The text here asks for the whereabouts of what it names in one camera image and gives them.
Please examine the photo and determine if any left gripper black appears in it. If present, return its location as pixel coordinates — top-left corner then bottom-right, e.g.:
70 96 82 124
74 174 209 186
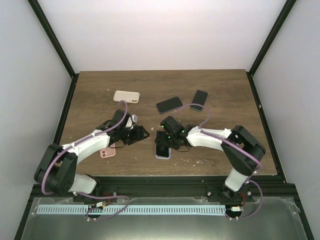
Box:
119 125 150 146

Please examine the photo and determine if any pink phone case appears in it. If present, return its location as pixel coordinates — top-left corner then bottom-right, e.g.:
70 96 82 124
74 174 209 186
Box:
99 144 116 159

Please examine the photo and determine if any black phone teal edge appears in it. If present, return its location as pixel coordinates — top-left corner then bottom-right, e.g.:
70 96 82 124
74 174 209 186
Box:
190 90 208 112

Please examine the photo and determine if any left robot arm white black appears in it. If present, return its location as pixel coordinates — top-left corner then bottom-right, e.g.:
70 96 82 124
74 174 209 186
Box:
34 110 150 202

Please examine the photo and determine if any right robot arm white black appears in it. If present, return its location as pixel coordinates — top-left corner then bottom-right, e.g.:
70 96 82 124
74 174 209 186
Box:
155 116 266 202

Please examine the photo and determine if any black phone blue edge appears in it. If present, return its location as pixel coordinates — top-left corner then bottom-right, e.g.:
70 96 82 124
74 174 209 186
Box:
156 96 183 114

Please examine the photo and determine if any beige phone case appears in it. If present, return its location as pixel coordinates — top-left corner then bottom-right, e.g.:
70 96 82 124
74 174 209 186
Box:
113 90 140 104

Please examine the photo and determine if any metal front plate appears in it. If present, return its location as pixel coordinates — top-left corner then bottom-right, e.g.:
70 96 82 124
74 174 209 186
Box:
16 197 307 240

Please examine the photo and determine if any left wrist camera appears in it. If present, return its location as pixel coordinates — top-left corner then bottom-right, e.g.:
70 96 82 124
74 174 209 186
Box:
125 114 138 129

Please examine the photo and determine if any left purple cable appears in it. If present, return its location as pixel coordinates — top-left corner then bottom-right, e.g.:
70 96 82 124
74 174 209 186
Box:
40 99 132 222

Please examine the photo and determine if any purple cable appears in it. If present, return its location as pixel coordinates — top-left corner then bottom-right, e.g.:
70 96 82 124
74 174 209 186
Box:
172 104 265 221
40 99 132 222

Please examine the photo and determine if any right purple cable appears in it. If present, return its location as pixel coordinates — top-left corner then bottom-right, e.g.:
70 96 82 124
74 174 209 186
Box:
172 104 265 221

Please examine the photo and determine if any black aluminium frame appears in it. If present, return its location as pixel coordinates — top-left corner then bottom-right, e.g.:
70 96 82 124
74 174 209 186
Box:
28 0 314 240

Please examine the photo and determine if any light blue slotted cable duct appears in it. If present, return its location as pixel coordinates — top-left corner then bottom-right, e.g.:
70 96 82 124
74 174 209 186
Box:
35 204 226 216

